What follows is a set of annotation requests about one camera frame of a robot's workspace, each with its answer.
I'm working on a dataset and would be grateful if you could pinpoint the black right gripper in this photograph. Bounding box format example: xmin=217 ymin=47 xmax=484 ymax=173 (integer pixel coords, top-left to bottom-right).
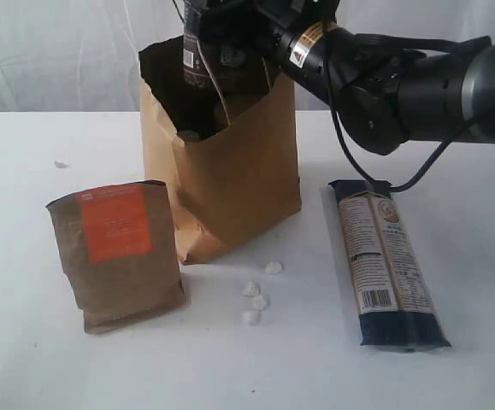
xmin=197 ymin=1 xmax=339 ymax=68

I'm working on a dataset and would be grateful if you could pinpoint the dark jar pull-tab lid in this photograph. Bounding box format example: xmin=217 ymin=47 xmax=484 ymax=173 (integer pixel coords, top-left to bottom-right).
xmin=183 ymin=1 xmax=215 ymax=91

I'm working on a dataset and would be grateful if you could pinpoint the brown pouch orange label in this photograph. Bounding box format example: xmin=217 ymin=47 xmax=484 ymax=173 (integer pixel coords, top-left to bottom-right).
xmin=46 ymin=180 xmax=186 ymax=334

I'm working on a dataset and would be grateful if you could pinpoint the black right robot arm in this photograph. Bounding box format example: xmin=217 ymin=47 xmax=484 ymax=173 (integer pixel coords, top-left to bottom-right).
xmin=185 ymin=1 xmax=495 ymax=155

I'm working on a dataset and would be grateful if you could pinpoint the brown paper shopping bag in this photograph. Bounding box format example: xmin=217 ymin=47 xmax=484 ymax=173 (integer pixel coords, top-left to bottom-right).
xmin=138 ymin=38 xmax=302 ymax=265

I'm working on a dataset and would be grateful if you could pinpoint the small white table scrap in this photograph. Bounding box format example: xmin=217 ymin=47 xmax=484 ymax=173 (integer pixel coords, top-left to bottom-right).
xmin=54 ymin=161 xmax=70 ymax=169

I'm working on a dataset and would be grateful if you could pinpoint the black noodle packet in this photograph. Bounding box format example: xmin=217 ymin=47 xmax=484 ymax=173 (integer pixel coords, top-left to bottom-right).
xmin=330 ymin=179 xmax=451 ymax=350

